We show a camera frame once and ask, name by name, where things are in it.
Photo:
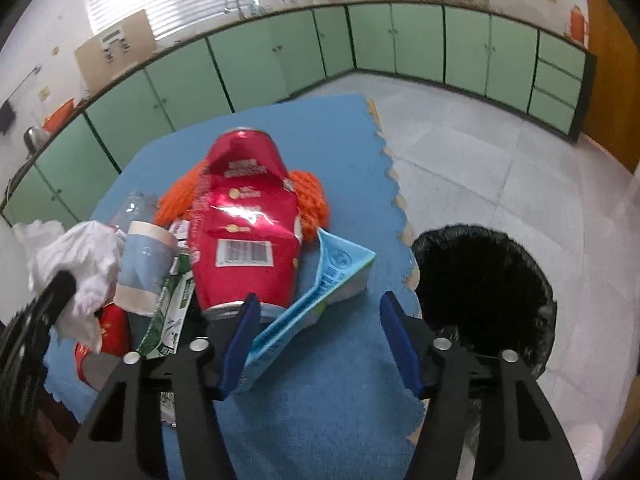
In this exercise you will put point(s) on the steel kettle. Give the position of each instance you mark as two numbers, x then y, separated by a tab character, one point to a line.
36	139

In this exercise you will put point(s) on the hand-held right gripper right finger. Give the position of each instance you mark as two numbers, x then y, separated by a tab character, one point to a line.
400	345

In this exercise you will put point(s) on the metal kitchen faucet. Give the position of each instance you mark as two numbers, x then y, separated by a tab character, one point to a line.
232	2

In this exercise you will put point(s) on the blue foam mat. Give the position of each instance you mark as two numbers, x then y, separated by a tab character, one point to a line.
310	435

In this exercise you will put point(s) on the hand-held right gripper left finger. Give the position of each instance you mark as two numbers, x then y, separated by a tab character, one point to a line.
240	345

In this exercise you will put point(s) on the orange plastic basin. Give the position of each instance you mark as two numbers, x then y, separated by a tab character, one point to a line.
59	116

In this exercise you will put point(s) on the large orange foam net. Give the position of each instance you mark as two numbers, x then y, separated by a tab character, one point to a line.
175	200

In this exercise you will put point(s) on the green and white carton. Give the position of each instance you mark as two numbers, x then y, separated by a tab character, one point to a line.
170	320

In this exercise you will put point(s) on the small orange foam net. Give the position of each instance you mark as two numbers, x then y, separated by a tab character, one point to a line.
312	205

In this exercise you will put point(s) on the light blue drink carton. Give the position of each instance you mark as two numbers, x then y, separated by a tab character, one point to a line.
330	270

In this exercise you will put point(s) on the red snack packet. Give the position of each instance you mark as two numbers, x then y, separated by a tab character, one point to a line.
112	330

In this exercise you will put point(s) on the blue paper cup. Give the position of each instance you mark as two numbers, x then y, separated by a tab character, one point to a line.
145	265

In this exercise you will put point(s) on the black trash bin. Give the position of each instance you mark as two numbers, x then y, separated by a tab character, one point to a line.
480	285

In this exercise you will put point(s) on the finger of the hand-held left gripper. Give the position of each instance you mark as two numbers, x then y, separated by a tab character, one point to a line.
50	300

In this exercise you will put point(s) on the white tissue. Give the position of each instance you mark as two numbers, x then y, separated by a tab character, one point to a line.
75	255

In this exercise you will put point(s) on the wooden door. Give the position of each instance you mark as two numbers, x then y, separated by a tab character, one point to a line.
610	85

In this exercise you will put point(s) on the clear plastic bottle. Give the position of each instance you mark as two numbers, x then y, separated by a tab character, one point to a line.
132	207

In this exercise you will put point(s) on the dark hanging cloth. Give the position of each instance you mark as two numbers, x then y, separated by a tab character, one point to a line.
6	117

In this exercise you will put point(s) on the crushed red drink can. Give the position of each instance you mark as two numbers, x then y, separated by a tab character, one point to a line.
240	210

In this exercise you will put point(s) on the brown board with clips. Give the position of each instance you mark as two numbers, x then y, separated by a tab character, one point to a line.
115	55

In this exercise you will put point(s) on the metal towel rail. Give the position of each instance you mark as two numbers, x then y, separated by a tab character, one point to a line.
25	82

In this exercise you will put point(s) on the green base cabinet run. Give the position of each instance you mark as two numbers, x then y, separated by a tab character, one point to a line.
425	40

